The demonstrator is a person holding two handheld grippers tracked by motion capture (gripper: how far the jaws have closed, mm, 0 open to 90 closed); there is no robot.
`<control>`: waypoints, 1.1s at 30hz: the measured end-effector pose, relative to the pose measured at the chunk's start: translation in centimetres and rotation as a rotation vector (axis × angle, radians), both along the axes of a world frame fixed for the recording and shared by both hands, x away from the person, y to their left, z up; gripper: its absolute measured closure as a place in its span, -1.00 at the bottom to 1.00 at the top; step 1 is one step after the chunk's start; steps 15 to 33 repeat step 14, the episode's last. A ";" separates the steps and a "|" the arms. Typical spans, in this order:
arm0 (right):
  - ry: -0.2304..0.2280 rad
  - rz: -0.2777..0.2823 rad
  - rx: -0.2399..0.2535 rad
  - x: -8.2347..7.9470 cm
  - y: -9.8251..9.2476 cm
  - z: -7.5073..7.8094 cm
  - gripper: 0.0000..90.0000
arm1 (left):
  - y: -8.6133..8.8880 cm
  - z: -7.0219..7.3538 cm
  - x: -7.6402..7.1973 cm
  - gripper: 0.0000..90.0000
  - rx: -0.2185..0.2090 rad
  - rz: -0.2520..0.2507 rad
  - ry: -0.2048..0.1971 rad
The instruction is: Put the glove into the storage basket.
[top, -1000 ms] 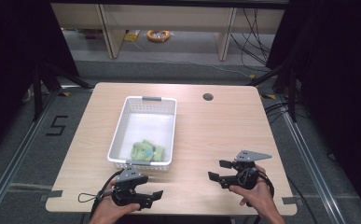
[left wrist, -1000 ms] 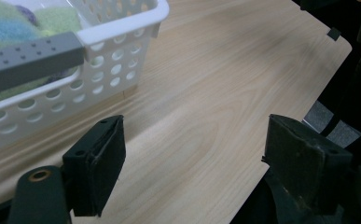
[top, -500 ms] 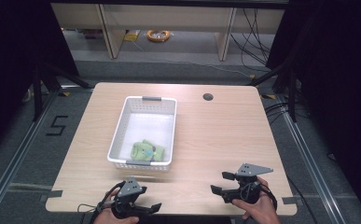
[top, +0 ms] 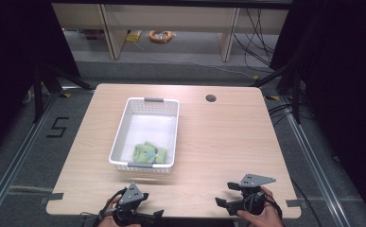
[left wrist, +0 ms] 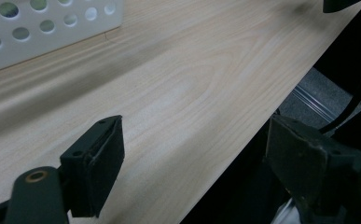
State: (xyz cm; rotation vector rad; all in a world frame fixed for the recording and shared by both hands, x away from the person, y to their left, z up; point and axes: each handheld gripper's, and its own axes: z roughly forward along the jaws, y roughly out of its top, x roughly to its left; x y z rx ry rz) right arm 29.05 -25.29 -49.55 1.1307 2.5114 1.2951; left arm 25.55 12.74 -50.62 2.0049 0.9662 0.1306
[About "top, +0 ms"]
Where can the aluminium floor rail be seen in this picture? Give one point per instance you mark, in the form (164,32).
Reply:
(16,157)
(316,164)

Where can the person's right hand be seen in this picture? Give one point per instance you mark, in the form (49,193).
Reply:
(265,217)

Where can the beige wooden shelf unit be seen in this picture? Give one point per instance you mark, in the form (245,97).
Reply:
(171,19)

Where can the person's left hand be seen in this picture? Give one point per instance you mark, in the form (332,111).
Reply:
(108,220)

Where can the black curtain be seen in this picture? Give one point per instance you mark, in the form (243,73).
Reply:
(341,78)
(10,63)

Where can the grey tape strip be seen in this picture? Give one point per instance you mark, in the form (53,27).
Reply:
(55,197)
(293,203)

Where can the yellow packet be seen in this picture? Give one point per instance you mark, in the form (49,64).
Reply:
(134,36)

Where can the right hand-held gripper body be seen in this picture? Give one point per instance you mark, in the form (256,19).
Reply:
(253,192)

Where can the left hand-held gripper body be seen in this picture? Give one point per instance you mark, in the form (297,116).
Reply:
(130,195)

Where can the black metal stand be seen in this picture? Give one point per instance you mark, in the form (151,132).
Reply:
(38,94)
(295,94)

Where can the green mitten with blue pattern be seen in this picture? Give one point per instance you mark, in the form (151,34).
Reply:
(153,153)

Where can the white plastic basket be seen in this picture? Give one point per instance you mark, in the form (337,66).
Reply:
(149,126)

